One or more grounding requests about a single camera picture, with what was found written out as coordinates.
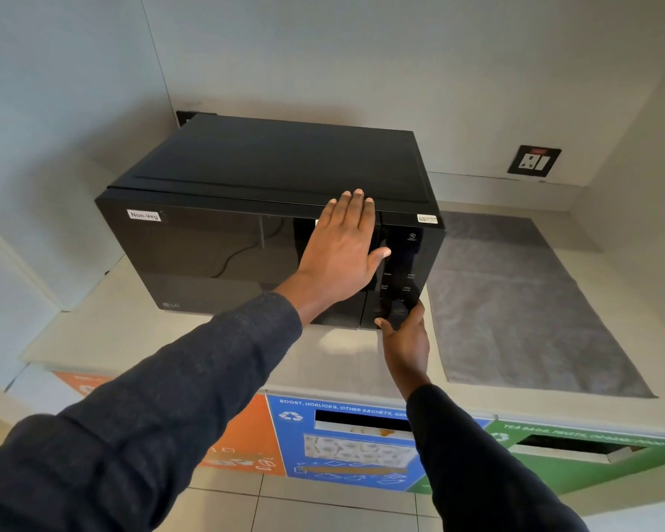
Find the black wall power socket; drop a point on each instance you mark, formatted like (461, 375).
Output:
(533, 161)

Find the grey cloth mat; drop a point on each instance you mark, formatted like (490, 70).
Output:
(526, 310)

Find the person's left middle finger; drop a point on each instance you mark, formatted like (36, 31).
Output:
(354, 214)

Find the person's left thumb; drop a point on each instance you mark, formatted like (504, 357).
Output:
(380, 257)

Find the black microwave oven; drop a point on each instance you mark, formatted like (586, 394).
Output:
(210, 177)

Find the orange waste bin panel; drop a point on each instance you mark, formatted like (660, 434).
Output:
(249, 443)

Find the green waste bin panel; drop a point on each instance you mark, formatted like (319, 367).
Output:
(576, 465)

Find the person's right thumb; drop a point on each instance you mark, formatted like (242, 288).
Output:
(384, 326)

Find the person's left little finger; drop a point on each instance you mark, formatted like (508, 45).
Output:
(327, 218)

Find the person's left hand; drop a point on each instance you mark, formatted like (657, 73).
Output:
(338, 260)

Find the person's left forearm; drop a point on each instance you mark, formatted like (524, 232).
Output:
(144, 415)

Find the person's right hand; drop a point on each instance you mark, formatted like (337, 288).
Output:
(407, 349)

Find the person's right forearm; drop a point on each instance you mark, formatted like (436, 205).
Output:
(471, 465)

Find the white label sticker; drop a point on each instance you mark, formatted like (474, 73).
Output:
(144, 215)

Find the blue waste bin panel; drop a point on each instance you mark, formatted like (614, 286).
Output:
(343, 437)

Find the small white barcode sticker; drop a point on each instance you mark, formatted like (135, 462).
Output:
(428, 218)

